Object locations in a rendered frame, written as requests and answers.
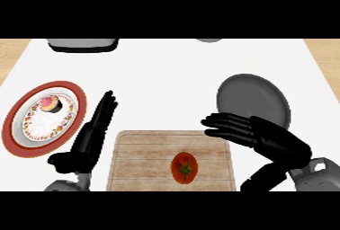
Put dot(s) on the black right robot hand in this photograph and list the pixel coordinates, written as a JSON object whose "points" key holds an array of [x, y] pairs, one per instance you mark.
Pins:
{"points": [[260, 137]]}

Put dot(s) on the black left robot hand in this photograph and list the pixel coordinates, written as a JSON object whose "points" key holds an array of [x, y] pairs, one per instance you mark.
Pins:
{"points": [[90, 140]]}

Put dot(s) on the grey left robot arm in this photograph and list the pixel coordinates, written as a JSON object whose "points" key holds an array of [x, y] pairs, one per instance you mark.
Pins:
{"points": [[71, 183]]}

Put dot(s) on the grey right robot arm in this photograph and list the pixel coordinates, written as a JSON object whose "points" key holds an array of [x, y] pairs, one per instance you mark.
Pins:
{"points": [[318, 176]]}

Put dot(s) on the grey pan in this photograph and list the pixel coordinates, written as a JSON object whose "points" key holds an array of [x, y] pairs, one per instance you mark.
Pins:
{"points": [[251, 97]]}

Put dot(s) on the pale wooden cutting board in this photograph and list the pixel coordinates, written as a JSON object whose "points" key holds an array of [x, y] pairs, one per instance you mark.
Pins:
{"points": [[146, 161]]}

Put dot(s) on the red tomato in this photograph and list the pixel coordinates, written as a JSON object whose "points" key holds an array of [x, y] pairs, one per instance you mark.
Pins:
{"points": [[185, 167]]}

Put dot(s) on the red-rimmed white plate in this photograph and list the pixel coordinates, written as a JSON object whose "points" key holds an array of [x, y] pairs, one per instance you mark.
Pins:
{"points": [[44, 118]]}

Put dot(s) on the pink frosted cupcake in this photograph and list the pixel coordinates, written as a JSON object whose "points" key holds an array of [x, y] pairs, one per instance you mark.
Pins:
{"points": [[50, 103]]}

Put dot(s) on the grey and black appliance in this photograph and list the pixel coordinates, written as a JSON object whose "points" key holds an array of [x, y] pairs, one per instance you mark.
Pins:
{"points": [[83, 45]]}

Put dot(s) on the small grey round object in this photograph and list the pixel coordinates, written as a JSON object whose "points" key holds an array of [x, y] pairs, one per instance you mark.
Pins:
{"points": [[208, 40]]}

